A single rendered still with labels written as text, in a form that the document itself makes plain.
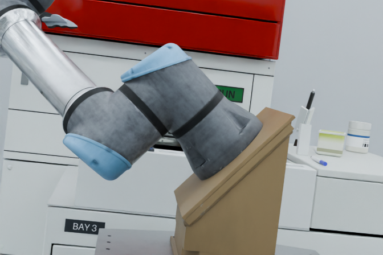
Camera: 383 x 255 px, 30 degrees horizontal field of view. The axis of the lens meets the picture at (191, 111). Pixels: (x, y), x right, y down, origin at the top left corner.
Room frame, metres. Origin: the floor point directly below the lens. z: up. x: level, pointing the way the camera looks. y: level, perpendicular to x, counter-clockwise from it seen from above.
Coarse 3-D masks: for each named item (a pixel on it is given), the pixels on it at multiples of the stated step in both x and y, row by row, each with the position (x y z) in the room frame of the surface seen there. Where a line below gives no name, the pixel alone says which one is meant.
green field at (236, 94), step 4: (220, 88) 2.26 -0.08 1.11; (224, 88) 2.26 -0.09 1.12; (228, 88) 2.26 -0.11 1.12; (232, 88) 2.27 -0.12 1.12; (236, 88) 2.27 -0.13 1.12; (224, 92) 2.26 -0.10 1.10; (228, 92) 2.26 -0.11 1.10; (232, 92) 2.27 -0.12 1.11; (236, 92) 2.27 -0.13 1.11; (240, 92) 2.27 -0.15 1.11; (228, 96) 2.26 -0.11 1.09; (232, 96) 2.27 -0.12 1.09; (236, 96) 2.27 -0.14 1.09; (240, 96) 2.27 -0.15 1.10; (232, 100) 2.27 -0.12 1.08; (236, 100) 2.27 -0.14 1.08; (240, 100) 2.27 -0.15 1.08
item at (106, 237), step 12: (108, 240) 1.33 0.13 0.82; (120, 240) 1.34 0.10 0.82; (132, 240) 1.35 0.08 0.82; (144, 240) 1.36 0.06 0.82; (156, 240) 1.37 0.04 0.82; (168, 240) 1.38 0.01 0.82; (96, 252) 1.23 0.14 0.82; (108, 252) 1.24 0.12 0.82; (120, 252) 1.25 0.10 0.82; (132, 252) 1.26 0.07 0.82; (144, 252) 1.27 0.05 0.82; (156, 252) 1.28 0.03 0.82; (168, 252) 1.29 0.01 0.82; (276, 252) 1.39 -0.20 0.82; (288, 252) 1.40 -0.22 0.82; (300, 252) 1.42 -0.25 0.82; (312, 252) 1.43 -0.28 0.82
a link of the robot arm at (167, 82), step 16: (160, 48) 1.23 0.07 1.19; (176, 48) 1.25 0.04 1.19; (144, 64) 1.21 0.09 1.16; (160, 64) 1.21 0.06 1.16; (176, 64) 1.22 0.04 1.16; (192, 64) 1.25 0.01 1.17; (128, 80) 1.24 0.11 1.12; (144, 80) 1.22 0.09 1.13; (160, 80) 1.21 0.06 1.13; (176, 80) 1.22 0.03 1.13; (192, 80) 1.23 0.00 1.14; (208, 80) 1.26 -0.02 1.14; (128, 96) 1.22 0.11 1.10; (144, 96) 1.21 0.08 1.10; (160, 96) 1.21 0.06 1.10; (176, 96) 1.22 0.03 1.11; (192, 96) 1.22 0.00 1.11; (208, 96) 1.23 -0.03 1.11; (144, 112) 1.21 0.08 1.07; (160, 112) 1.21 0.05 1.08; (176, 112) 1.22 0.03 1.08; (192, 112) 1.22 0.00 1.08; (160, 128) 1.23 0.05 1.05; (176, 128) 1.24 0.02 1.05
